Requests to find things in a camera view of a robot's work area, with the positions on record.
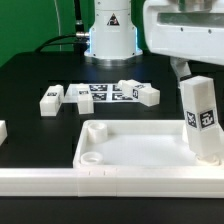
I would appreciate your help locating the white marker base plate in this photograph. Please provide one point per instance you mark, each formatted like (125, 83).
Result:
(101, 93)

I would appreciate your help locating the white block left edge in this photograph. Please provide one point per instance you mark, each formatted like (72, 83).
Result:
(3, 131)

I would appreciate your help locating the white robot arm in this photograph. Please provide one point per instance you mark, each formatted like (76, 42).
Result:
(113, 36)

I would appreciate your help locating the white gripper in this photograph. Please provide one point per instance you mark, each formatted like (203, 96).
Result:
(185, 29)

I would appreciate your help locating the white desk top tray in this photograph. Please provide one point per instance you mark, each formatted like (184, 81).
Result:
(138, 143)

